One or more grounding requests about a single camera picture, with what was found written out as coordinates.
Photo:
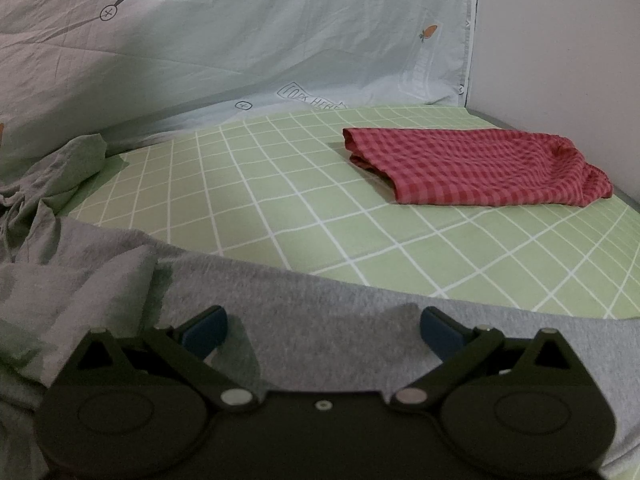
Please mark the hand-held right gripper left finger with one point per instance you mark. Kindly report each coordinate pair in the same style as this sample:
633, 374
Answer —
205, 332

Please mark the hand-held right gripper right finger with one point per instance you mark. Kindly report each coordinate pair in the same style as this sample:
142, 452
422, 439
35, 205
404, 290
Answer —
442, 335

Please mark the grey garment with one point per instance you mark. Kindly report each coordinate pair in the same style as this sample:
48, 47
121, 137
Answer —
300, 300

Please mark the red checked garment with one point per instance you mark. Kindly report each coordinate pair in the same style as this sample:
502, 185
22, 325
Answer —
475, 165

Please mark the carrot print bed sheet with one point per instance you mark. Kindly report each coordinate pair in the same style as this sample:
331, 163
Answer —
250, 35

